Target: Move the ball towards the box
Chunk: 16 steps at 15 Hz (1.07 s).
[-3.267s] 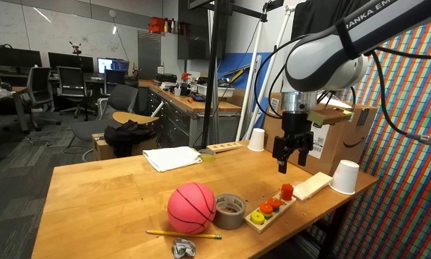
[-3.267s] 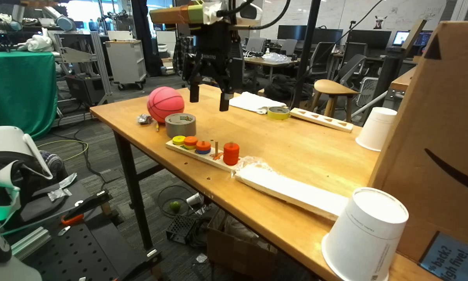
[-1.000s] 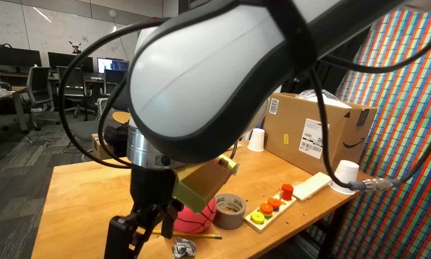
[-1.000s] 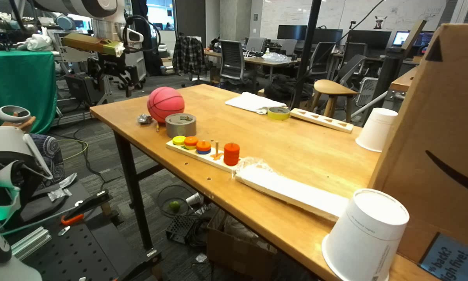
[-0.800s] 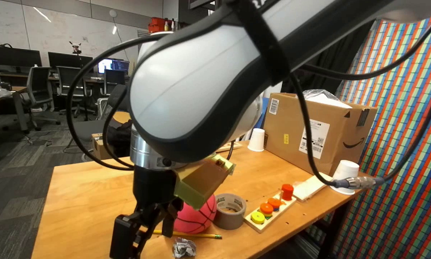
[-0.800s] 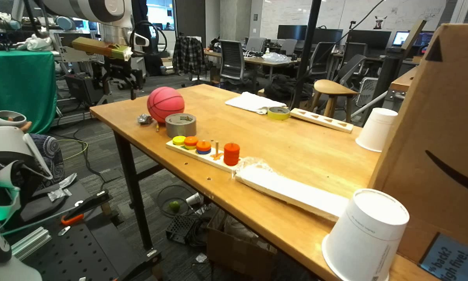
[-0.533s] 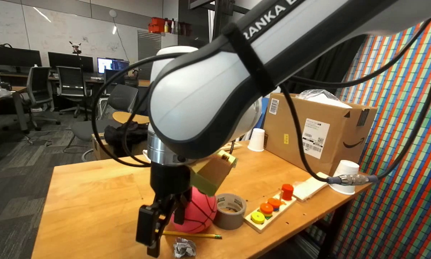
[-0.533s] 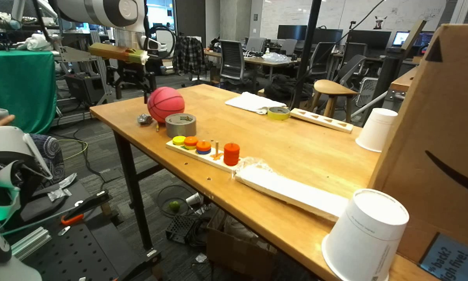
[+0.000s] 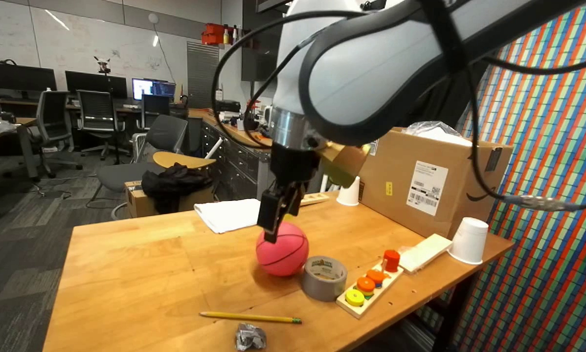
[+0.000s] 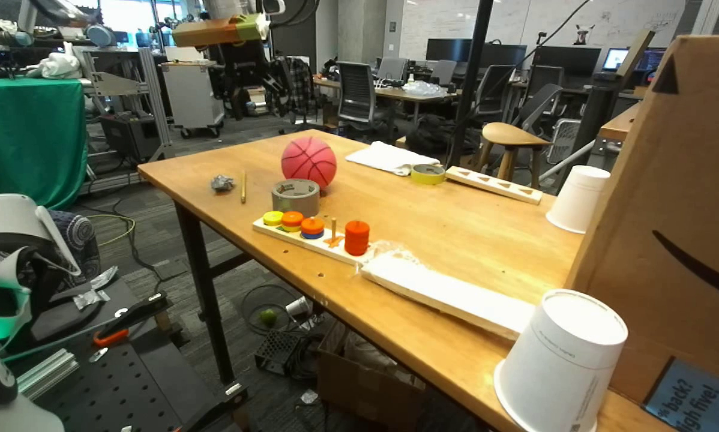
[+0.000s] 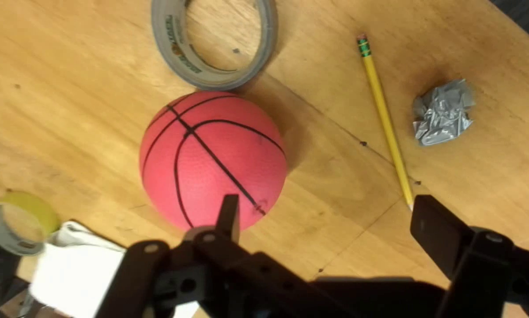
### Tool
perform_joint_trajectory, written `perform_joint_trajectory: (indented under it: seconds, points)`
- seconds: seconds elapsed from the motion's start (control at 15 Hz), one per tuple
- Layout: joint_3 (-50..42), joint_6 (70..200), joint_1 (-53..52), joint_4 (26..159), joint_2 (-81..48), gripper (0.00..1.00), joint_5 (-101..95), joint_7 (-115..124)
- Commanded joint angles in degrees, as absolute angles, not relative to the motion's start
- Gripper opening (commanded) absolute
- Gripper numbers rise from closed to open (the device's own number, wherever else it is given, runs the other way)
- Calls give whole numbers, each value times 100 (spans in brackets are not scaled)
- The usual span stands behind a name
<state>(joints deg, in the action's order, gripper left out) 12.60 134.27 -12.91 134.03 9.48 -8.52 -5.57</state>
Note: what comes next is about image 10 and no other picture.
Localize small paper cup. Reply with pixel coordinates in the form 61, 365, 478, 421
285, 295, 313, 318

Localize crumpled foil sheet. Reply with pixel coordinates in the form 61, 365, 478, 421
73, 266, 120, 311

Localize white cart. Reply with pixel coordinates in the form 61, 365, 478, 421
161, 60, 226, 139

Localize black backpack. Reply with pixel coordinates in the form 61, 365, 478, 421
404, 113, 481, 157

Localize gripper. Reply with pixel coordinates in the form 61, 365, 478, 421
217, 41, 290, 121

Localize tall orange ring stack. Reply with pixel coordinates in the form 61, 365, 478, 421
344, 220, 371, 257

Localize aluminium extrusion bar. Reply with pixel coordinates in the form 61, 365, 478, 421
16, 348, 79, 401

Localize large cardboard box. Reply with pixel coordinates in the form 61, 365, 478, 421
566, 35, 719, 404

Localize blue printed card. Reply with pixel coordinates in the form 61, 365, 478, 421
642, 357, 719, 432

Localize yellow tape roll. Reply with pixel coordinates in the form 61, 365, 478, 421
410, 164, 447, 186

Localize black pole stand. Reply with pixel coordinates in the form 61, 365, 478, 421
446, 0, 495, 169

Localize white foam board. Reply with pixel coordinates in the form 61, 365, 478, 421
359, 240, 536, 342

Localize green cloth covered table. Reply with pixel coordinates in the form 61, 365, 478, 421
0, 78, 89, 210

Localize white plastic bag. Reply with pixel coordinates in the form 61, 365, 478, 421
26, 42, 83, 80

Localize grey duct tape roll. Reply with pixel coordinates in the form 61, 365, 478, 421
271, 179, 321, 218

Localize white ring stacking board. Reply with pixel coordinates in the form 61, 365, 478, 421
252, 210, 376, 266

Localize whiteboard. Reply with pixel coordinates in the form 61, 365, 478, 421
398, 0, 688, 62

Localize yellow cable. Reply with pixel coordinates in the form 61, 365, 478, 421
86, 214, 137, 248

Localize plaid jacket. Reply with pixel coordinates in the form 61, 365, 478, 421
266, 56, 319, 119

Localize aluminium frame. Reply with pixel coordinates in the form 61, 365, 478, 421
73, 46, 175, 194

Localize black and orange clamp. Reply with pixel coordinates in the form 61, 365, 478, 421
92, 292, 172, 349

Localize white towel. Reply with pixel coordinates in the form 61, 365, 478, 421
345, 142, 442, 177

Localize row of monitors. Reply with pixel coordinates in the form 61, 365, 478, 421
425, 38, 604, 80

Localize black crate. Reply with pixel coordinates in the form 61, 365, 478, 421
254, 329, 305, 377

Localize black cable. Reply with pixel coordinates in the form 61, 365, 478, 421
80, 198, 169, 287

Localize white paper cup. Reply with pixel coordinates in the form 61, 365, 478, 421
494, 289, 629, 432
546, 166, 612, 234

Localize wooden desk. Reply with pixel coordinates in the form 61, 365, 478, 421
313, 77, 457, 129

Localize wooden shape sorter board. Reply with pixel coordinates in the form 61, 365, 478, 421
444, 166, 544, 206

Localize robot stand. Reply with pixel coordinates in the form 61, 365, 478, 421
0, 277, 253, 432

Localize office chair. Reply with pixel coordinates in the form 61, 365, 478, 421
335, 61, 397, 142

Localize pink basketball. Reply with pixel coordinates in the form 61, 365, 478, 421
281, 137, 337, 190

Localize wooden stool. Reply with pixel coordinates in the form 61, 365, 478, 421
475, 122, 553, 190

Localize row of office chairs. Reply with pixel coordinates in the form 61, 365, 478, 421
472, 64, 582, 166

